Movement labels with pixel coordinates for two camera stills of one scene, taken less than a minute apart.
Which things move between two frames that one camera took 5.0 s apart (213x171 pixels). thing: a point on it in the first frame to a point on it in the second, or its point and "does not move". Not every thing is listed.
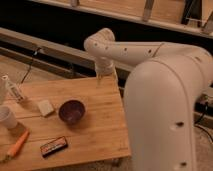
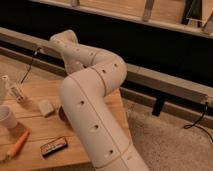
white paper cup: [8, 118] does not move
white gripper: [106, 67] to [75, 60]
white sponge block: [45, 107] does not move
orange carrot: [16, 145] does not move
